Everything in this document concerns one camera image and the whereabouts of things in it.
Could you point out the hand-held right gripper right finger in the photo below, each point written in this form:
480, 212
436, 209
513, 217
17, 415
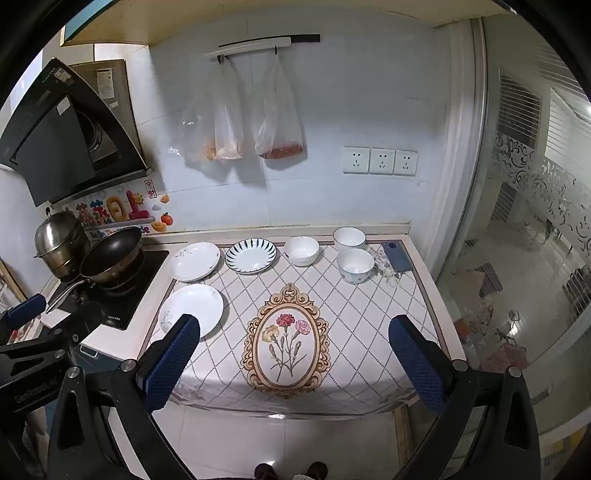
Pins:
418, 364

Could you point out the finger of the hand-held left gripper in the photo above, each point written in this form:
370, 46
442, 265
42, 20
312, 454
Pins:
78, 325
25, 308

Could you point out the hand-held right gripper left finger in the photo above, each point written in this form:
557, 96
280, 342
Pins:
170, 357

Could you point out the white plate floral print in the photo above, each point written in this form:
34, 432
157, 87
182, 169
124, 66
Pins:
196, 307
194, 261

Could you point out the white bowl floral print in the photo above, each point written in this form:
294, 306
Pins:
355, 266

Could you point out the white plate blue stripes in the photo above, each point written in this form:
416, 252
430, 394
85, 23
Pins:
250, 256

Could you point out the white paper sheet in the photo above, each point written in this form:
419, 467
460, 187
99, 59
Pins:
57, 318

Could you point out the black induction cooktop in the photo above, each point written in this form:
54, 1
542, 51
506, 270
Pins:
134, 297

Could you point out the printed floral tablecloth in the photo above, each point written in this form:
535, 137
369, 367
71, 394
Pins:
355, 323

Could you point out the stainless steel steamer pot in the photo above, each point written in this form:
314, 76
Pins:
57, 240

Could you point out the dark frying pan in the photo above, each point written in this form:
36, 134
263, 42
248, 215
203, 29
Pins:
111, 254

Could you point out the blue smartphone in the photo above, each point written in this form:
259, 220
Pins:
397, 256

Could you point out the white bowl dark rim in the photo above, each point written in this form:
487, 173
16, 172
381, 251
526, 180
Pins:
349, 239

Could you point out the plain white bowl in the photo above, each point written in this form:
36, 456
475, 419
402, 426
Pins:
301, 251

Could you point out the black range hood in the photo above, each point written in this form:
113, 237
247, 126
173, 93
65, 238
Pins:
51, 138

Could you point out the etched glass sliding door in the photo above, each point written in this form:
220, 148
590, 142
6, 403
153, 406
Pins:
531, 230

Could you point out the clear plastic bag red contents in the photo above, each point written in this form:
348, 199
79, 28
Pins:
279, 129

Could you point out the colourful wall stickers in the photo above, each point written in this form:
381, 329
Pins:
115, 210

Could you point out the white wall socket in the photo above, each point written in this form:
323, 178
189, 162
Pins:
356, 160
382, 161
405, 162

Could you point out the wall hook rail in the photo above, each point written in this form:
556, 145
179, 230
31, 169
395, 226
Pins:
258, 45

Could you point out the wooden wall cabinet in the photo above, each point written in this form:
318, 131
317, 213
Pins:
231, 16

